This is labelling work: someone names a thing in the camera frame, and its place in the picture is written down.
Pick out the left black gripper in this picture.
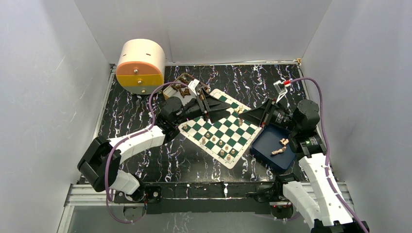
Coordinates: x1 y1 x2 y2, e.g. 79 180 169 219
173 89 231 126

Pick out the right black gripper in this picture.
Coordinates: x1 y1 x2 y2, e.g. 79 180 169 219
238 97 300 133

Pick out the light piece passed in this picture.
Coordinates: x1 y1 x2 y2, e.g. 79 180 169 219
235 106 244 115

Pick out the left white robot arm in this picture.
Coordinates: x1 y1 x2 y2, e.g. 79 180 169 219
77 91 231 202

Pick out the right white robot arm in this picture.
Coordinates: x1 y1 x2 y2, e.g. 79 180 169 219
239 99 370 233

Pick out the green white chess board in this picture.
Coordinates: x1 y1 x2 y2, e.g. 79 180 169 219
179 89 262 169

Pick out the pile of dark chess pieces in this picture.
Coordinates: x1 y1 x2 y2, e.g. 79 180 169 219
172 76 194 98

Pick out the pile of light chess pieces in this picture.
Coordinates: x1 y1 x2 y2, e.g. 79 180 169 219
271 138 289 156

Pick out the dark blue tray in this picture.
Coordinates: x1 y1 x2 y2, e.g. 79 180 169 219
249 124 296 174

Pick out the tan square tin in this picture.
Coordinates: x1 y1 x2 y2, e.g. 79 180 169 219
163 73 196 106

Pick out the cream round drawer box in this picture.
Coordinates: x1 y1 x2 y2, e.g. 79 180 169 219
115 39 166 95

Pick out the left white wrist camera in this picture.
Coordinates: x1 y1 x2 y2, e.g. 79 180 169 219
188 79 202 96

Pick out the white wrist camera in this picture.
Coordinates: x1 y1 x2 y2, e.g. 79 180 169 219
274 81 290 103
188 79 202 96

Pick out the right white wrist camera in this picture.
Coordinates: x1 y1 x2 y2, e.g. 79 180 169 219
274 81 290 103

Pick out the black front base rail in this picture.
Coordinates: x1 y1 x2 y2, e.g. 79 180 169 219
114 182 281 215

